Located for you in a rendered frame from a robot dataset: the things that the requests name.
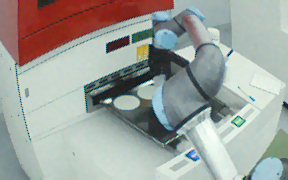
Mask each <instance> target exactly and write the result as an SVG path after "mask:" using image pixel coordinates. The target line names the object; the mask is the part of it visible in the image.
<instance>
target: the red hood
mask: <svg viewBox="0 0 288 180"><path fill-rule="evenodd" d="M171 9H174V0H0V42H2V44H3V46H4V47H5V48H6V50H8V52H9V54H10V55H11V56H12V57H13V59H14V60H15V62H16V63H17V64H18V66H19V67H21V66H23V65H25V64H28V63H29V62H31V61H32V60H34V59H36V58H39V57H41V56H42V55H45V54H46V53H48V52H50V51H52V50H54V49H56V48H58V47H60V46H62V45H64V44H66V43H68V42H70V41H72V40H75V39H77V38H79V37H82V36H84V35H87V34H89V33H91V32H94V31H96V30H99V29H101V28H105V27H108V26H112V25H114V24H117V23H119V22H122V21H126V20H130V19H132V18H135V17H141V16H143V15H148V14H151V13H155V12H161V11H166V10H171Z"/></svg>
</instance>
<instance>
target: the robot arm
mask: <svg viewBox="0 0 288 180"><path fill-rule="evenodd" d="M204 19H205V17H204V15H203V14H202V13H201V12H200V11H199V10H198V9H197V8H196V7H195V6H191V7H189V8H186V9H185V10H183V11H182V12H180V13H179V14H178V15H176V16H175V17H173V18H172V19H171V15H170V14H169V13H167V12H162V11H161V12H155V13H152V18H151V21H152V44H148V66H149V75H155V77H153V81H154V82H155V83H154V86H156V87H159V88H158V89H157V90H156V91H155V92H154V93H153V95H152V105H153V108H154V111H155V113H156V114H157V116H158V120H159V121H160V122H161V123H162V124H164V127H165V128H166V129H168V130H172V129H175V131H176V133H179V134H183V135H184V134H185V135H186V137H187V139H188V141H189V142H190V144H191V145H192V147H193V149H194V151H196V152H195V153H197V155H198V156H199V158H200V160H201V162H203V163H202V164H204V167H205V168H206V170H207V172H208V173H209V175H210V176H211V178H212V179H213V180H288V164H287V163H285V162H281V161H280V160H279V159H278V158H277V159H276V158H274V157H269V158H266V159H264V160H263V161H262V162H260V163H259V164H258V165H257V167H256V168H255V170H254V172H253V173H252V174H250V175H249V176H248V177H246V176H245V175H246V174H241V173H239V171H238V170H237V168H236V166H235V163H234V162H233V159H232V158H231V155H230V154H229V152H228V150H227V148H226V147H225V145H224V142H223V140H222V138H221V136H219V133H218V131H217V129H216V127H215V126H214V123H213V122H212V120H211V118H210V112H211V108H210V106H209V104H208V102H210V100H211V99H212V98H213V97H215V96H216V95H217V93H218V92H219V90H220V89H221V87H222V85H223V81H224V76H225V58H224V55H223V54H222V52H221V49H220V48H219V47H218V46H216V45H215V44H214V42H213V41H212V39H211V36H210V35H209V33H208V32H207V30H206V29H205V26H204V24H203V23H202V21H203V20H204ZM186 32H187V34H188V36H189V38H190V41H191V43H192V45H193V47H194V49H195V54H194V58H195V59H194V60H193V61H192V62H189V60H187V59H184V58H182V56H180V55H178V54H176V53H175V52H173V51H171V49H172V48H174V47H175V46H176V45H177V44H178V42H177V40H178V38H179V37H181V36H182V35H184V34H185V33H186ZM171 61H173V62H174V63H176V64H178V65H179V66H180V67H182V68H183V69H182V70H180V71H179V72H178V73H177V74H175V76H172V77H171V78H170V73H171Z"/></svg>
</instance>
